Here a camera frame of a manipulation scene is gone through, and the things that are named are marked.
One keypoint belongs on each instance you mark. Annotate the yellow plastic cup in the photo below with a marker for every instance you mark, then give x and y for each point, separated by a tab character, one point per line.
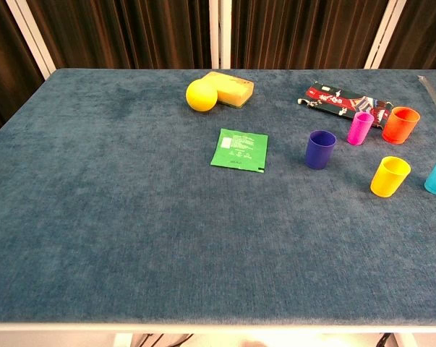
387	180

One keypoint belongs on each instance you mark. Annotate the pink plastic cup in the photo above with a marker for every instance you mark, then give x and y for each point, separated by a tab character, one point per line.
358	130

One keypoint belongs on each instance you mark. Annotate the blue velvet tablecloth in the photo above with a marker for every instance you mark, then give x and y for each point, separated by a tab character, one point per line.
131	217

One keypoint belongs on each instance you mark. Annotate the orange plastic cup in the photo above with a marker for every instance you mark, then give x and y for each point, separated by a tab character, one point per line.
398	128

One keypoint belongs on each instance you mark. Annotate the purple plastic cup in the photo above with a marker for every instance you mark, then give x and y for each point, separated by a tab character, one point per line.
319	153

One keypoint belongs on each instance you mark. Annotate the dark brown curtain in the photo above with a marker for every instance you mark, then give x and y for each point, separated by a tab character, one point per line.
131	32
4	72
304	32
427	32

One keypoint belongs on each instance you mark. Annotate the white table frame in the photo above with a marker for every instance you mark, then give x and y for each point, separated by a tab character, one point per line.
203	328

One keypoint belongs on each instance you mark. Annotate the yellow sponge block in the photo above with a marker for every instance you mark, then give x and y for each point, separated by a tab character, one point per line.
234	90

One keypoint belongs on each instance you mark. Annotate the white frame post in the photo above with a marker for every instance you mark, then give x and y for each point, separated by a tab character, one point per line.
213	32
30	32
385	32

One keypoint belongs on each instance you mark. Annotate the dark red printed packet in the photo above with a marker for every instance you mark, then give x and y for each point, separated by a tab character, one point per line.
333	99

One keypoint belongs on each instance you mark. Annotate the green sachet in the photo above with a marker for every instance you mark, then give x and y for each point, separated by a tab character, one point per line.
239	150

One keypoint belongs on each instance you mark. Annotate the yellow ball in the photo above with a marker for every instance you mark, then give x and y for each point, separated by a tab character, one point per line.
201	95

